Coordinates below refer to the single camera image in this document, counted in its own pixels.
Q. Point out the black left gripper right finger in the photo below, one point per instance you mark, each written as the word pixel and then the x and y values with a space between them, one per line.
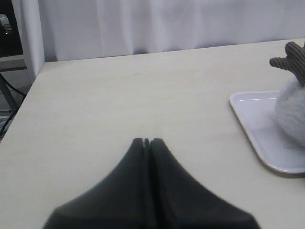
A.
pixel 181 202

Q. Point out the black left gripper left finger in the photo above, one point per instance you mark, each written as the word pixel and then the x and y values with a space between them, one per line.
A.
pixel 117 202

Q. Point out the white rectangular plastic tray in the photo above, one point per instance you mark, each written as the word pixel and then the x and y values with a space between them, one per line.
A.
pixel 275 150

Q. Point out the white plush snowman toy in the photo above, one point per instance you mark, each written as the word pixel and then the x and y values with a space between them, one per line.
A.
pixel 290 104

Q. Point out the white backdrop curtain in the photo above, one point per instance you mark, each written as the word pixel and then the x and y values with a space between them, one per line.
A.
pixel 62 30

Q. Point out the grey metal frame stand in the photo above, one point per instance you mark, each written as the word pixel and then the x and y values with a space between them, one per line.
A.
pixel 19 79

